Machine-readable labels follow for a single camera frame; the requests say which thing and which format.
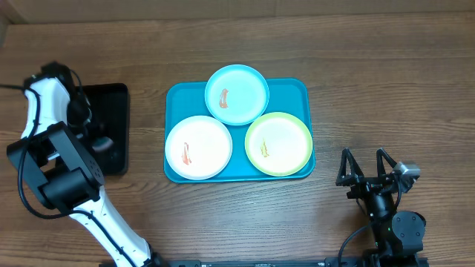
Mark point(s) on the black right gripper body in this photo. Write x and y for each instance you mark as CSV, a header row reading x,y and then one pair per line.
x,y
367,185

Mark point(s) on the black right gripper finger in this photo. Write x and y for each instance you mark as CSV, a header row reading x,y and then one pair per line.
x,y
381,155
349,168

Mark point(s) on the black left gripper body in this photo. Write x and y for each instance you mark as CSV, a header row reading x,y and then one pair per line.
x,y
79,110

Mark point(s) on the green rimmed plate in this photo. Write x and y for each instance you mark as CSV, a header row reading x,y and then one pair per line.
x,y
278,144

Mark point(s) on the light blue plate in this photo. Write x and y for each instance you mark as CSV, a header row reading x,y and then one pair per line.
x,y
236,94

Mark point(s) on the white plate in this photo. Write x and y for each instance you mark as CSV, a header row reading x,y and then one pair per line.
x,y
198,147

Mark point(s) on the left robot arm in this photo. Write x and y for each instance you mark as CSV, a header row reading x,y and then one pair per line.
x,y
75,136

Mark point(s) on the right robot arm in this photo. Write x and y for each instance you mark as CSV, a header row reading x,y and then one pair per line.
x,y
398,235

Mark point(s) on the black plastic tray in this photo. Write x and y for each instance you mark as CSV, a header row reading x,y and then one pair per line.
x,y
110,106

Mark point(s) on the blue plastic tray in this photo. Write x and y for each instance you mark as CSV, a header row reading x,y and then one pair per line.
x,y
288,95

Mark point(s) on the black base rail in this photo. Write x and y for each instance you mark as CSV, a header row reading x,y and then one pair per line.
x,y
328,262

